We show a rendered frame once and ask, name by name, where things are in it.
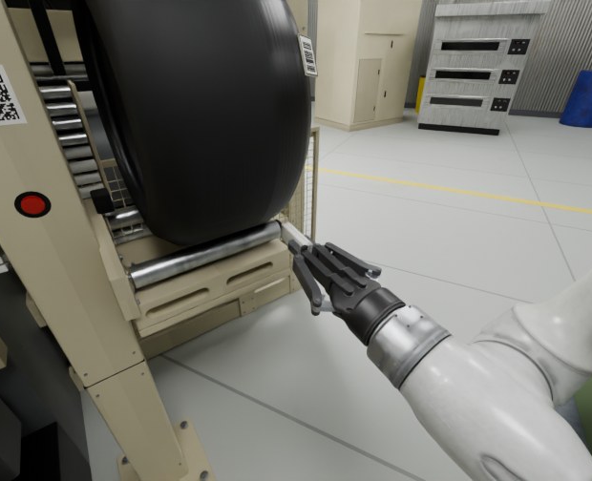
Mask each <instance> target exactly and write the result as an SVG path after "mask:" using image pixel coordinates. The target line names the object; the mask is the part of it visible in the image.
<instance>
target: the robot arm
mask: <svg viewBox="0 0 592 481"><path fill-rule="evenodd" d="M281 238H282V239H283V240H284V241H285V242H286V243H287V248H288V250H289V251H290V252H291V253H292V254H293V255H294V257H293V264H292V270H293V272H294V274H295V275H296V277H297V279H298V281H299V283H300V285H301V286H302V287H303V289H304V291H305V293H306V295H307V297H308V299H309V301H310V307H311V314H312V315H314V316H318V315H320V312H332V314H333V315H334V316H336V317H338V318H340V319H342V320H343V321H344V322H345V323H346V325H347V327H348V328H349V330H350V331H351V332H352V333H353V334H354V335H355V337H356V338H357V339H358V340H359V341H360V342H361V343H362V344H363V345H364V346H367V347H368V348H367V356H368V358H369V359H370V360H371V361H372V362H373V363H374V364H375V366H376V367H377V368H378V369H379V370H380V371H381V372H382V373H383V374H384V375H385V376H386V377H387V379H388V380H389V381H390V382H391V384H392V385H393V386H394V387H395V388H397V389H398V390H399V392H400V393H401V394H402V395H403V397H404V398H405V399H406V401H407V402H408V404H409V405H410V407H411V408H412V411H413V413H414V415H415V417H416V419H417V420H418V421H419V423H420V424H421V425H422V426H423V428H424V429H425V430H426V431H427V432H428V433H429V434H430V435H431V437H432V438H433V439H434V441H435V442H436V443H437V445H438V446H440V447H441V448H442V449H443V450H444V451H445V453H446V454H447V455H448V456H449V457H450V458H451V459H452V460H453V461H454V462H455V463H456V464H457V465H458V466H459V467H460V468H461V469H462V470H463V471H464V472H465V473H466V474H467V475H468V476H469V477H470V478H471V479H472V480H473V481H592V456H591V454H590V453H589V451H588V449H587V448H586V446H585V445H584V443H583V442H582V440H581V439H580V437H579V436H578V434H577V433H576V432H575V431H574V430H573V429H572V427H571V426H570V425H569V424H568V423H567V422H566V420H564V419H563V418H562V417H561V416H560V415H559V414H558V413H557V412H556V411H555V408H556V407H557V406H563V405H565V404H566V403H567V402H568V401H569V400H570V398H571V397H572V396H573V395H574V394H575V393H576V392H577V391H578V390H579V389H580V388H581V387H582V386H583V385H584V384H585V383H586V382H587V381H588V380H589V379H590V378H591V377H592V269H590V270H589V271H588V272H587V273H585V274H584V275H583V276H582V277H580V278H579V279H578V280H577V281H575V282H574V283H572V284H571V285H570V286H568V287H567V288H566V289H564V290H563V291H561V293H559V294H558V295H556V296H555V297H553V298H551V299H550V300H548V301H545V302H543V303H517V304H516V305H514V306H513V307H512V308H510V309H509V310H507V311H506V312H504V313H503V314H501V315H500V316H498V317H497V318H495V319H494V320H492V321H491V322H489V323H488V324H486V325H484V326H483V327H482V328H481V330H480V333H478V334H477V335H476V336H475V337H474V338H473V339H472V340H471V341H470V342H469V343H467V344H464V343H463V342H461V341H459V340H458V339H457V338H456V337H455V336H454V335H452V334H451V333H450V332H449V330H447V329H446V328H445V327H442V326H441V325H440V324H439V323H437V322H436V321H435V320H434V319H433V318H431V317H430V316H429V315H428V314H427V313H425V312H424V311H423V310H422V309H421V308H419V307H418V306H417V305H414V304H410V305H407V306H406V304H405V303H404V302H403V301H402V300H400V299H399V298H398V297H397V296H396V295H394V294H393V293H392V292H391V291H390V290H389V289H388V288H386V287H381V284H380V283H379V282H378V281H379V278H380V275H381V272H382V269H381V268H380V267H378V266H375V265H372V264H368V263H366V262H364V261H362V260H360V259H358V258H356V257H355V256H353V255H351V253H349V252H347V251H345V250H344V249H342V248H340V247H338V246H337V245H335V244H333V243H331V242H329V241H328V242H326V244H323V245H321V244H320V243H316V242H315V241H314V240H312V239H311V238H310V237H309V236H307V235H303V234H302V233H300V232H299V231H298V230H297V229H296V228H295V227H294V226H293V225H292V224H291V223H289V222H286V223H282V229H281ZM331 251H332V253H331ZM314 279H315V280H316V281H317V282H318V283H319V284H320V285H322V286H323V287H324V288H325V291H326V293H327V294H328V295H329V299H330V301H328V299H327V297H326V295H325V294H322V293H321V289H320V287H319V285H318V284H317V282H316V281H315V280H314Z"/></svg>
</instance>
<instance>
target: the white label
mask: <svg viewBox="0 0 592 481"><path fill-rule="evenodd" d="M297 35H298V40H299V46H300V51H301V56H302V60H303V65H304V71H305V75H307V76H313V77H318V74H317V68H316V63H315V57H314V52H313V48H312V42H311V38H310V37H307V36H305V35H302V34H300V33H297Z"/></svg>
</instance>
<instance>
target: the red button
mask: <svg viewBox="0 0 592 481"><path fill-rule="evenodd" d="M21 207H22V209H23V210H24V211H25V212H27V213H29V214H39V213H41V212H42V211H43V210H44V209H45V202H44V200H43V199H41V198H40V197H37V196H28V197H25V198H23V199H22V201H21Z"/></svg>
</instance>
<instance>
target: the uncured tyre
mask: <svg viewBox="0 0 592 481"><path fill-rule="evenodd" d="M71 7H72V13H73V18H74V26H75V31H76V35H77V39H78V43H79V47H80V50H81V54H82V58H83V62H84V65H85V69H86V73H87V75H88V79H89V82H90V85H91V89H92V92H93V95H94V99H95V104H96V106H97V109H98V113H99V116H100V119H101V122H102V125H103V128H104V131H105V133H106V136H107V138H108V141H109V144H110V147H111V149H112V152H113V155H114V157H115V160H116V164H117V167H118V169H119V172H120V173H121V176H122V178H123V180H124V183H125V185H126V187H127V190H128V192H129V194H130V196H131V198H132V200H133V202H134V204H135V206H136V207H137V209H138V211H139V213H140V215H141V216H142V218H143V220H144V222H145V223H146V225H147V227H148V228H149V230H150V231H151V232H152V233H153V235H155V236H156V237H158V238H161V239H163V240H165V241H169V242H171V243H173V244H175V245H177V246H188V245H198V244H201V243H204V242H207V241H212V240H215V239H218V238H221V237H224V236H227V235H230V234H233V233H236V232H239V231H242V230H245V229H248V228H251V227H254V226H257V225H260V224H263V223H266V222H267V221H269V219H270V218H271V217H272V215H273V214H274V213H275V212H278V211H280V210H281V209H283V208H284V209H285V207H286V206H287V205H288V203H289V202H290V200H291V198H292V196H293V194H294V192H295V190H296V187H297V185H298V182H299V180H300V177H301V174H302V173H303V170H304V167H305V164H306V160H307V152H308V147H309V141H310V131H311V93H310V83H309V76H307V75H305V71H304V65H303V60H302V56H301V51H300V46H299V40H298V35H297V33H299V30H298V27H297V24H296V21H295V19H294V16H293V14H292V11H291V9H290V7H289V5H288V3H287V1H286V0H71ZM284 209H283V210H284ZM283 210H282V211H283ZM282 211H281V212H282ZM281 212H280V213H281ZM241 216H242V217H241ZM237 217H240V218H237ZM234 218H236V219H234ZM230 219H233V220H230ZM225 220H227V221H225ZM221 221H224V222H222V223H218V222H221ZM215 223H218V224H215ZM211 224H215V225H212V226H208V225H211ZM207 226H208V227H207Z"/></svg>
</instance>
